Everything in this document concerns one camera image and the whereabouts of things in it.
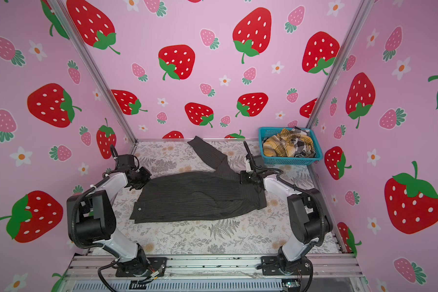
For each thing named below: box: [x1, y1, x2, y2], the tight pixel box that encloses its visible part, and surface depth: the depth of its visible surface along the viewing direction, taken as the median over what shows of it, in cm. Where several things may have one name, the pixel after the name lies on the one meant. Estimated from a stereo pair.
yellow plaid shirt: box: [262, 128, 314, 158], surface depth 106 cm
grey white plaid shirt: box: [290, 126, 316, 158], surface depth 106 cm
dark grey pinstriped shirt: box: [129, 136, 268, 224], surface depth 97 cm
